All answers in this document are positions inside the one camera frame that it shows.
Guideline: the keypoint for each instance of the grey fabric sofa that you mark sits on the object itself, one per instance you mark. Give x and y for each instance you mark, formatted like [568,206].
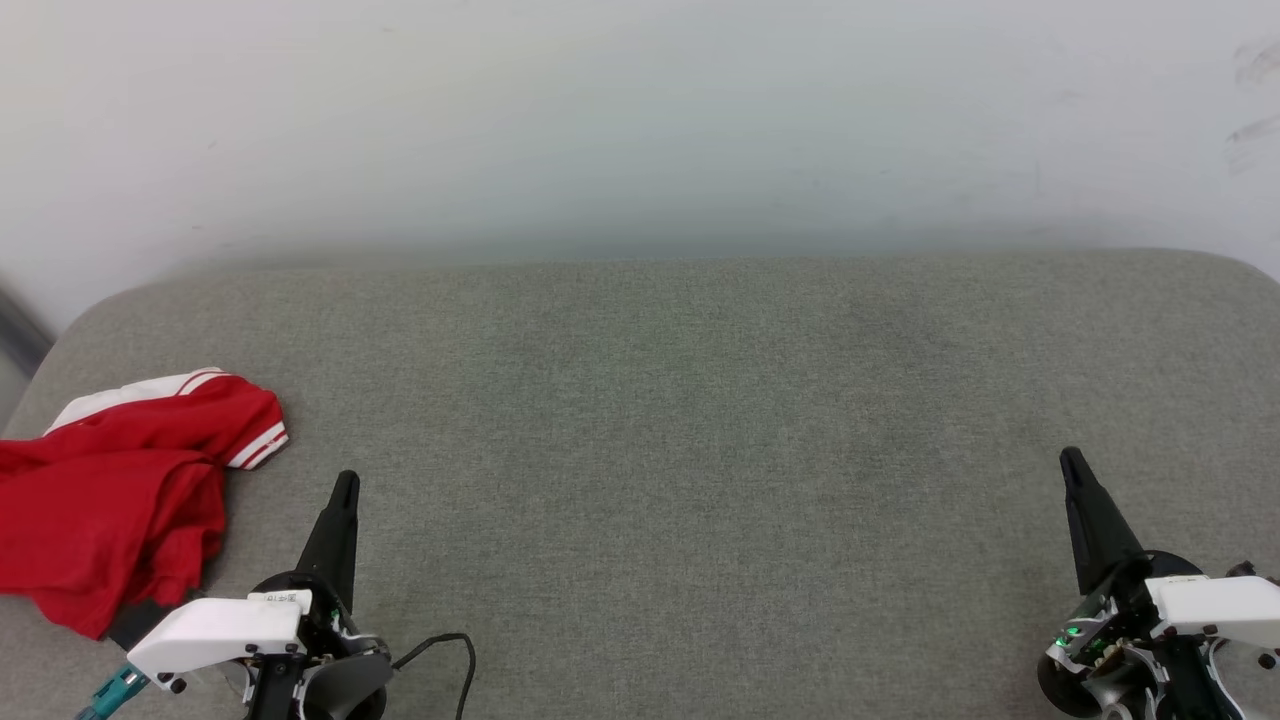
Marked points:
[700,450]

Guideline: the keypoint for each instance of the red and white jersey shirt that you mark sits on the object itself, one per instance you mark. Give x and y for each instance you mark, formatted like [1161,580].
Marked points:
[100,500]

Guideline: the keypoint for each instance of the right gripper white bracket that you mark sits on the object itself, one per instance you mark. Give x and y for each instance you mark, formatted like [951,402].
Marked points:
[1210,605]

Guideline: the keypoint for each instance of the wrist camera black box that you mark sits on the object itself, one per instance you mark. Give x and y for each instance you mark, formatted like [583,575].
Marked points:
[1245,570]
[135,622]

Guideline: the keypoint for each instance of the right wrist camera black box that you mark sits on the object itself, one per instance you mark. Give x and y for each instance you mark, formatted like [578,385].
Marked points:
[1245,570]

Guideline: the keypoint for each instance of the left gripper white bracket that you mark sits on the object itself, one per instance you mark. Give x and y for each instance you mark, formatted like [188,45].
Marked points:
[215,630]

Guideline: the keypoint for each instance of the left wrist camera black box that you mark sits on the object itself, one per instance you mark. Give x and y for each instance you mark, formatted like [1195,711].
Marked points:
[135,622]

